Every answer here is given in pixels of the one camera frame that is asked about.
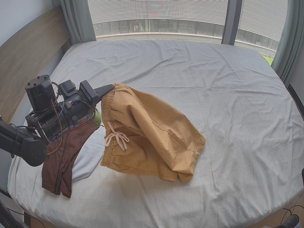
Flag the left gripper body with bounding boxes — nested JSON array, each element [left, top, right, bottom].
[[58, 80, 98, 130]]

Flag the tan shorts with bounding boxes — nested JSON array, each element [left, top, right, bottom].
[[100, 83, 206, 183]]

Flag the bed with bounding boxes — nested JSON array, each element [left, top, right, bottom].
[[0, 5, 304, 228]]

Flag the green garment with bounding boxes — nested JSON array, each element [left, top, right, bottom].
[[91, 108, 102, 126]]

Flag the white garment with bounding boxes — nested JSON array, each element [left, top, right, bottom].
[[71, 127, 106, 182]]

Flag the brown garment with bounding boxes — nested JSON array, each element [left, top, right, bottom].
[[41, 121, 99, 198]]

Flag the grey-green curtain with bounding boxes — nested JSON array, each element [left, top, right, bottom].
[[271, 0, 304, 87], [49, 0, 96, 44]]

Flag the window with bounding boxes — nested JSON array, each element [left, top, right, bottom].
[[85, 0, 289, 59]]

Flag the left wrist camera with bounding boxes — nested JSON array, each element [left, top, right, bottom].
[[58, 79, 77, 99]]

